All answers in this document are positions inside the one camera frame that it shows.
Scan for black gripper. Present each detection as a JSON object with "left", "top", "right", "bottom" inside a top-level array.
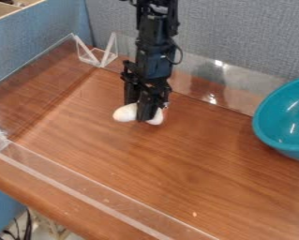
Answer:
[{"left": 120, "top": 60, "right": 172, "bottom": 122}]

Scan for white plush mushroom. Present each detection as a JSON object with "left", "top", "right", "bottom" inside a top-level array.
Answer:
[{"left": 112, "top": 102, "right": 168, "bottom": 126}]

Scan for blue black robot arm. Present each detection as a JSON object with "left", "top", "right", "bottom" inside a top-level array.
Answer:
[{"left": 120, "top": 0, "right": 181, "bottom": 122}]

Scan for blue plastic bowl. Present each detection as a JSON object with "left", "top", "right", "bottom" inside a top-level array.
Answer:
[{"left": 251, "top": 78, "right": 299, "bottom": 161}]

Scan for clear acrylic back barrier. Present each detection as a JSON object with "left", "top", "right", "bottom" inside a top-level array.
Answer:
[{"left": 100, "top": 32, "right": 289, "bottom": 116}]

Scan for clear acrylic barrier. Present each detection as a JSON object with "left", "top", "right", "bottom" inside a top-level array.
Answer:
[
  {"left": 0, "top": 34, "right": 78, "bottom": 139},
  {"left": 100, "top": 32, "right": 289, "bottom": 116},
  {"left": 0, "top": 141, "right": 219, "bottom": 240}
]

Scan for clear acrylic left barrier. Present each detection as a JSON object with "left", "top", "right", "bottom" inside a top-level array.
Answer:
[{"left": 0, "top": 34, "right": 78, "bottom": 139}]

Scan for blue partition with wooden top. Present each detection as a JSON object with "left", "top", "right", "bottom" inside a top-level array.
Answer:
[{"left": 0, "top": 0, "right": 92, "bottom": 81}]

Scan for clear acrylic front barrier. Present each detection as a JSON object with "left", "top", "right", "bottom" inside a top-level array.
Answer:
[{"left": 0, "top": 141, "right": 219, "bottom": 240}]

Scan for clear acrylic corner bracket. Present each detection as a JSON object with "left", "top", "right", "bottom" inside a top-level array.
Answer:
[{"left": 72, "top": 32, "right": 118, "bottom": 68}]

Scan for black cables under table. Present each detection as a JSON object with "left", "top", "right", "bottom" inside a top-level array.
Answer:
[{"left": 0, "top": 208, "right": 34, "bottom": 240}]

